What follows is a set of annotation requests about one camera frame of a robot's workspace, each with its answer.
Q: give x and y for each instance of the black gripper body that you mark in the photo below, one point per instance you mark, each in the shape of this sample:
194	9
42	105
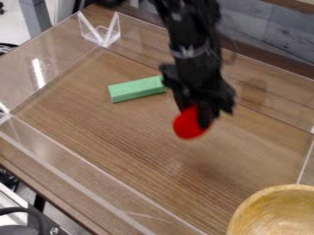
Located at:
197	72

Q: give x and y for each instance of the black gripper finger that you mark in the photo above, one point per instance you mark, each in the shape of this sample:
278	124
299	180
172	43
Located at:
182	98
209	113

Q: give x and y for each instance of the red plush strawberry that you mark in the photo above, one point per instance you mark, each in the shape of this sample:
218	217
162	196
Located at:
186	124

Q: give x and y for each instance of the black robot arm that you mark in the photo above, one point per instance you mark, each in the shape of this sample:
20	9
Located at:
190	21

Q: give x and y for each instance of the green foam block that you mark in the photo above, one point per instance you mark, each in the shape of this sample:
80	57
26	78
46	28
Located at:
136	89

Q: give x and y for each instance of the wooden bowl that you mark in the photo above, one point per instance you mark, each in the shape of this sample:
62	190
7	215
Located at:
281	210

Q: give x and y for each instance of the clear acrylic tray enclosure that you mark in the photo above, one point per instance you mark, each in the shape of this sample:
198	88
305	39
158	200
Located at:
94	136

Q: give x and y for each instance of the grey post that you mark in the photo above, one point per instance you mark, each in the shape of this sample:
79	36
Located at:
36	16

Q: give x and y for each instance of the black metal bracket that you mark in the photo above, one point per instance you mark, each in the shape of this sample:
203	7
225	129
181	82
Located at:
38	219

